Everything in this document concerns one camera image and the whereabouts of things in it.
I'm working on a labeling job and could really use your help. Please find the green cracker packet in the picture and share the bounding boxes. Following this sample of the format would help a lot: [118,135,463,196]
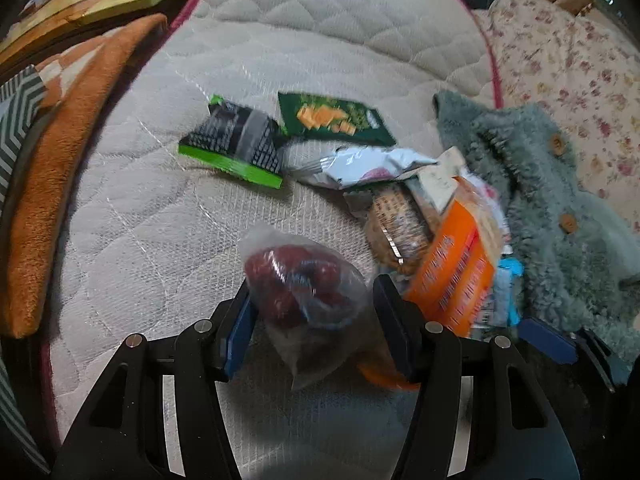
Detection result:
[278,92,396,148]

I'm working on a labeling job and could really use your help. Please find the white tray striped rim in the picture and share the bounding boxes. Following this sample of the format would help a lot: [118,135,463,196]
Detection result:
[0,65,47,208]

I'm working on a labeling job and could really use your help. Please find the floral sofa cover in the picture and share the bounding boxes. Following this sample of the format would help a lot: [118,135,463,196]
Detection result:
[475,0,639,231]

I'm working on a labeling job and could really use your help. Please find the white quilted sofa cushion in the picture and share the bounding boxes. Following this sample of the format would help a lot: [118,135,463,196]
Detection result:
[49,0,502,479]

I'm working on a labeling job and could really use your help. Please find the light blue snack packet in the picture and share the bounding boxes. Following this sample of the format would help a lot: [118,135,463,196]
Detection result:
[476,257,524,328]

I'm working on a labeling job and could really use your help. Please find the orange snack packet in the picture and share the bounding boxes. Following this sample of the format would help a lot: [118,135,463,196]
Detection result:
[386,148,510,337]

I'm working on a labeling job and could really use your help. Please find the grey-green fleece jacket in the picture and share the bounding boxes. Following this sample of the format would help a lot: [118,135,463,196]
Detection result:
[434,91,639,364]

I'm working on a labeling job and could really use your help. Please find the clear bag red dates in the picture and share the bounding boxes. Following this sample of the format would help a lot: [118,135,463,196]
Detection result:
[239,224,378,390]

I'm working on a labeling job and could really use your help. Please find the black green snack packet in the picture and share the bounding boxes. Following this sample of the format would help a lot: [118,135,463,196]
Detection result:
[178,96,288,190]

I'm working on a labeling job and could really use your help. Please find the silver white snack packet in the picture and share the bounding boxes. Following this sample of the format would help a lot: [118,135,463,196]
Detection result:
[286,146,438,191]

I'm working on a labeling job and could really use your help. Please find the brown grain cookie packet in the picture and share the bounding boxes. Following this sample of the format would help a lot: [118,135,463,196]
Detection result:
[344,182,442,276]

